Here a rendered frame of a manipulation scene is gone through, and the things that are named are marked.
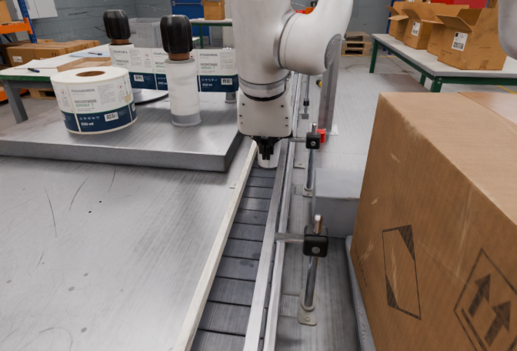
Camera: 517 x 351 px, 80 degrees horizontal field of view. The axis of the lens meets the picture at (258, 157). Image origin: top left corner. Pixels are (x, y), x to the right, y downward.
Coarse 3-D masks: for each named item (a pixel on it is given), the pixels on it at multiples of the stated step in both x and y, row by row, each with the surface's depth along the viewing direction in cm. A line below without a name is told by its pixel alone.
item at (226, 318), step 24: (288, 144) 80; (264, 192) 61; (240, 216) 54; (264, 216) 54; (240, 240) 49; (240, 264) 44; (216, 288) 41; (240, 288) 41; (216, 312) 38; (240, 312) 38; (264, 312) 38; (216, 336) 35; (240, 336) 35
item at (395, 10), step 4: (396, 4) 372; (400, 4) 372; (404, 4) 340; (408, 4) 339; (388, 8) 372; (392, 8) 351; (396, 8) 374; (400, 8) 373; (408, 8) 342; (392, 12) 369; (396, 12) 352; (400, 12) 374; (404, 12) 344; (392, 16) 373; (392, 20) 372; (392, 24) 372; (396, 24) 358; (392, 28) 371; (396, 28) 356; (392, 32) 370; (392, 36) 369
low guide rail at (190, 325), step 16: (256, 144) 72; (240, 176) 59; (240, 192) 55; (224, 224) 47; (224, 240) 45; (208, 256) 41; (208, 272) 39; (208, 288) 38; (192, 304) 35; (192, 320) 33; (192, 336) 33
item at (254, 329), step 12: (276, 180) 49; (276, 192) 46; (276, 204) 44; (276, 216) 41; (264, 240) 37; (264, 252) 35; (264, 264) 34; (264, 276) 32; (264, 288) 31; (252, 300) 30; (264, 300) 30; (252, 312) 29; (252, 324) 28; (252, 336) 27; (252, 348) 26
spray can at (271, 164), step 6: (276, 144) 66; (258, 150) 68; (276, 150) 67; (258, 156) 68; (270, 156) 67; (276, 156) 67; (258, 162) 69; (264, 162) 68; (270, 162) 68; (276, 162) 68; (264, 168) 68; (270, 168) 68; (276, 168) 69
